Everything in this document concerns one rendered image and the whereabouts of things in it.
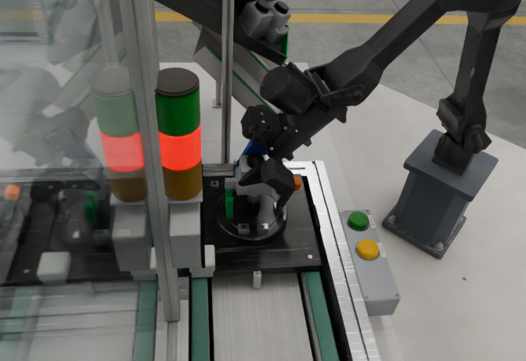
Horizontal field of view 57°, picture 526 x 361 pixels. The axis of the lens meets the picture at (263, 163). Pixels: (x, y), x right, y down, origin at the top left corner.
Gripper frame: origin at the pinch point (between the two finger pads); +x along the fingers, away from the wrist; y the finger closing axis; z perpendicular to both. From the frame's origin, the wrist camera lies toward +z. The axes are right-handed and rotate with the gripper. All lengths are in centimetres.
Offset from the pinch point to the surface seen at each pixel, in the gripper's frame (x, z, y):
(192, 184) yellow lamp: -6.6, 18.6, 21.0
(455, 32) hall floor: -36, -215, -257
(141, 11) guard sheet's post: -20.2, 35.4, 20.3
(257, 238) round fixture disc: 8.6, -8.9, 6.9
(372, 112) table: -7, -48, -47
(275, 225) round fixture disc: 6.3, -11.8, 3.9
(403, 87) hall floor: 6, -165, -184
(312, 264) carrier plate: 3.9, -17.5, 11.8
